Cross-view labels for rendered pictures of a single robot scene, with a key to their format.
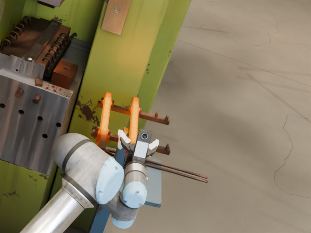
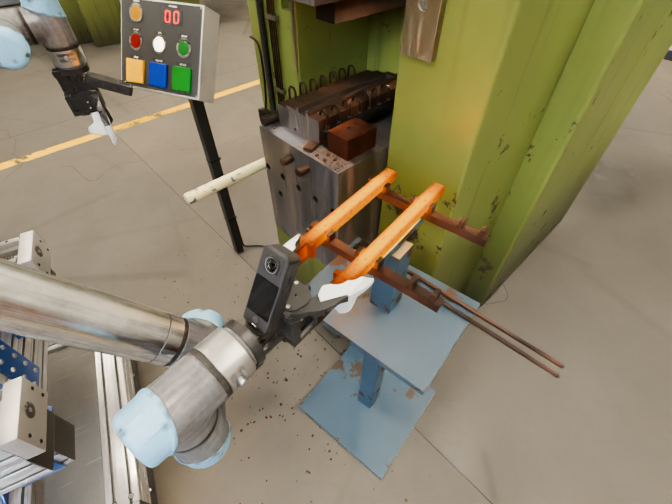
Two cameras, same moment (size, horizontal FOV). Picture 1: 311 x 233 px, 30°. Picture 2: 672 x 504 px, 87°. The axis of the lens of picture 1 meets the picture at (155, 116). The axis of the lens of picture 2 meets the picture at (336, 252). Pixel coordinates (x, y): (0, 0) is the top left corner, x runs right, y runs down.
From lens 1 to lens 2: 174 cm
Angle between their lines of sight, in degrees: 40
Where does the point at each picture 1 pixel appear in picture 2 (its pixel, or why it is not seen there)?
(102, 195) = not seen: outside the picture
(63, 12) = not seen: hidden behind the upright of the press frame
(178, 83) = (626, 198)
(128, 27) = (447, 44)
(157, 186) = (440, 350)
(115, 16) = (421, 21)
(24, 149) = not seen: hidden behind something
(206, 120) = (653, 250)
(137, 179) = (167, 385)
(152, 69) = (538, 155)
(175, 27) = (592, 73)
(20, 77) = (293, 139)
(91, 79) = (397, 152)
